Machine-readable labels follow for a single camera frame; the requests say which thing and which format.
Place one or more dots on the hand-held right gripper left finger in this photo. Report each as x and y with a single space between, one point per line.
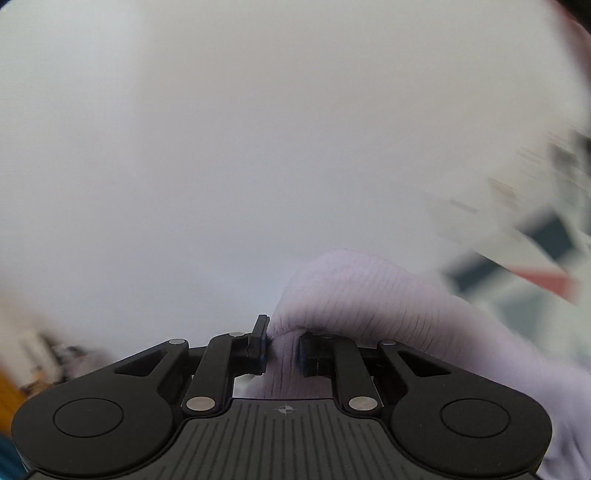
262 346

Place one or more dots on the geometric patterned table mat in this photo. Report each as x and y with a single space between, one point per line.
549 240

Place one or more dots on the lilac knit cardigan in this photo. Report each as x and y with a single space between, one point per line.
369 295

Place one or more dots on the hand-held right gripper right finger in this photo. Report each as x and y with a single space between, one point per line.
304 355

